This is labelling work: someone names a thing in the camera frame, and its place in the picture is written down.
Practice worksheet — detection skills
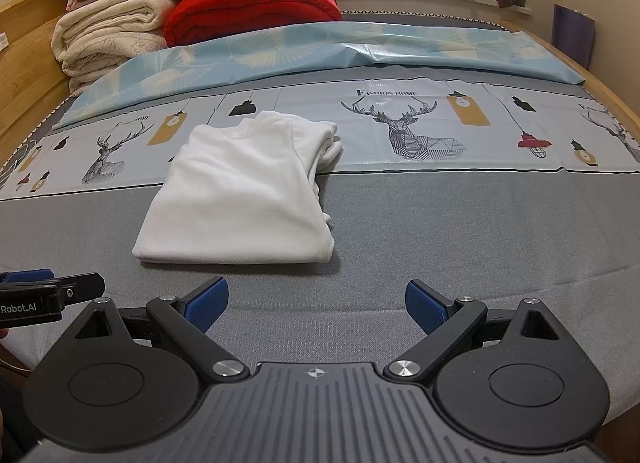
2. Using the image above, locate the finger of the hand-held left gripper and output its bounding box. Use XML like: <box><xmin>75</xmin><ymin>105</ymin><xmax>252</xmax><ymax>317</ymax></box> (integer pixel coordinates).
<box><xmin>0</xmin><ymin>268</ymin><xmax>56</xmax><ymax>286</ymax></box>
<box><xmin>50</xmin><ymin>272</ymin><xmax>107</xmax><ymax>306</ymax></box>

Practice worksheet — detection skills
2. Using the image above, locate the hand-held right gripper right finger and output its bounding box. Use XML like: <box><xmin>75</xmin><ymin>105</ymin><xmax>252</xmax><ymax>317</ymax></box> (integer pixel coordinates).
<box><xmin>382</xmin><ymin>279</ymin><xmax>561</xmax><ymax>387</ymax></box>

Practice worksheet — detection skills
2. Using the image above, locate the cream folded blanket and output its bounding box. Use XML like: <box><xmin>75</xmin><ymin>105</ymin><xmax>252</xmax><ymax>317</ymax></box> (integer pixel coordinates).
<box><xmin>51</xmin><ymin>0</ymin><xmax>188</xmax><ymax>96</ymax></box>

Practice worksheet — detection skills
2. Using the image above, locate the light blue patterned sheet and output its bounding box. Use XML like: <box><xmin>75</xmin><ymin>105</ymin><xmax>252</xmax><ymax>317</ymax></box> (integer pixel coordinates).
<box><xmin>59</xmin><ymin>20</ymin><xmax>587</xmax><ymax>128</ymax></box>

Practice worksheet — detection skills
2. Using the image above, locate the purple board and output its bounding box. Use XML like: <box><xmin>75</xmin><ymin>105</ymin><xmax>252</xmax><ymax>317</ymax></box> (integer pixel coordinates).
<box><xmin>552</xmin><ymin>3</ymin><xmax>597</xmax><ymax>68</ymax></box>

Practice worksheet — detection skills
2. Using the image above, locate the red folded quilt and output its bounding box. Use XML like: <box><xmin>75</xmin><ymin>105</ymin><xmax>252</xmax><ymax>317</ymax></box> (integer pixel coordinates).
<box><xmin>164</xmin><ymin>0</ymin><xmax>345</xmax><ymax>48</ymax></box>

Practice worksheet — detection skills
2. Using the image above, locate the white t-shirt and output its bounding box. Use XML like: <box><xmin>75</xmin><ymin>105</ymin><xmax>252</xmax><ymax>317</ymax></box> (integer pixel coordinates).
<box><xmin>131</xmin><ymin>110</ymin><xmax>345</xmax><ymax>265</ymax></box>

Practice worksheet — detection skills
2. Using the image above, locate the deer printed cloth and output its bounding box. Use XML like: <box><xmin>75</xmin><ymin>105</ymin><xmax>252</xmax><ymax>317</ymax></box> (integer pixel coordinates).
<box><xmin>0</xmin><ymin>78</ymin><xmax>640</xmax><ymax>201</ymax></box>

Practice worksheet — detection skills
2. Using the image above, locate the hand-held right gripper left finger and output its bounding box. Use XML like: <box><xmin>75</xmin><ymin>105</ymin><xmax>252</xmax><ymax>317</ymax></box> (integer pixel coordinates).
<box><xmin>75</xmin><ymin>277</ymin><xmax>251</xmax><ymax>385</ymax></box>

